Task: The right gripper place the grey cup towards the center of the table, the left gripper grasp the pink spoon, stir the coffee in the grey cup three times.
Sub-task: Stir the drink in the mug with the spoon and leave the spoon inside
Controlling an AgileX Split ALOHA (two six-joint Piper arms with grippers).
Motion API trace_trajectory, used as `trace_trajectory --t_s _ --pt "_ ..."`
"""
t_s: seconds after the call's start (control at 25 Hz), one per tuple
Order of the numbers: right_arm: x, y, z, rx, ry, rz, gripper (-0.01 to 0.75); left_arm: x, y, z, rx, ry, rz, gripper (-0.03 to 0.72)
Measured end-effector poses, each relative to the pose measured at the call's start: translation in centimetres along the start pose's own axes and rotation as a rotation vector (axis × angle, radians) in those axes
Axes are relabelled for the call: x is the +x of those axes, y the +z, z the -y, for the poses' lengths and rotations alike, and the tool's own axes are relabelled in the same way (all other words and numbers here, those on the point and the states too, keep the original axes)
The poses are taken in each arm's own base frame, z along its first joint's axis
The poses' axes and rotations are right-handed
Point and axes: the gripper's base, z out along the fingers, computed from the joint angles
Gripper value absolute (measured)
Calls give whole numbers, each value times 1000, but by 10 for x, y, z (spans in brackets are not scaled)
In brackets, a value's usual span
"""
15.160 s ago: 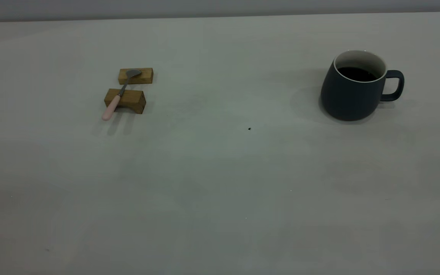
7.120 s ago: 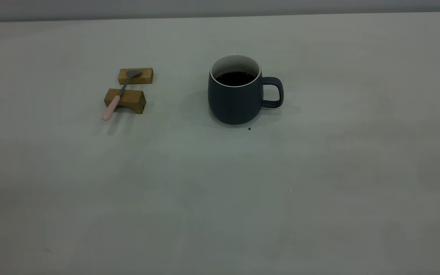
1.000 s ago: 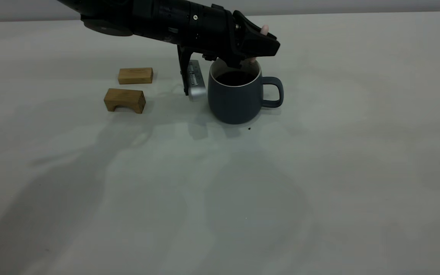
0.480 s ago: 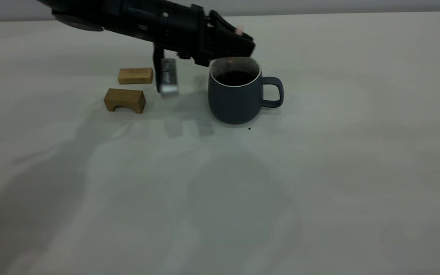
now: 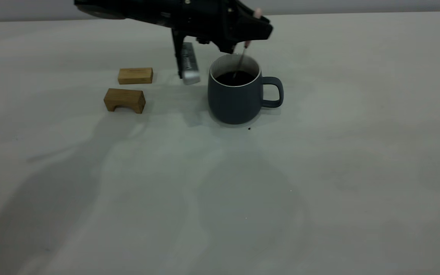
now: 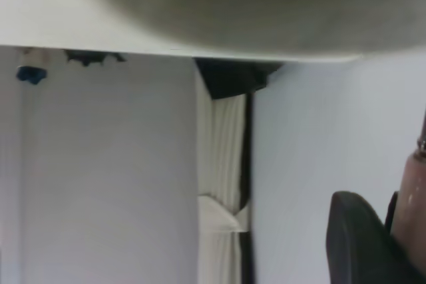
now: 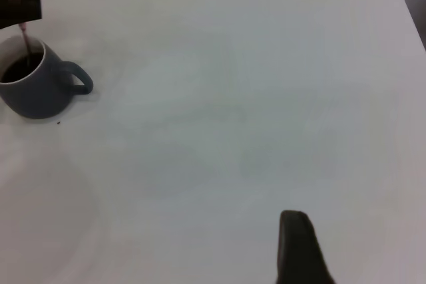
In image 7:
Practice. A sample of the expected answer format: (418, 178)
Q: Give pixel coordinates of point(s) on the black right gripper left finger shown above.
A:
(23, 8)

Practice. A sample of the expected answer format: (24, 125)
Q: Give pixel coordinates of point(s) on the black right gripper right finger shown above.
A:
(299, 250)

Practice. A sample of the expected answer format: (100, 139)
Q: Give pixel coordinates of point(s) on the dark grey ceramic mug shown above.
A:
(36, 94)

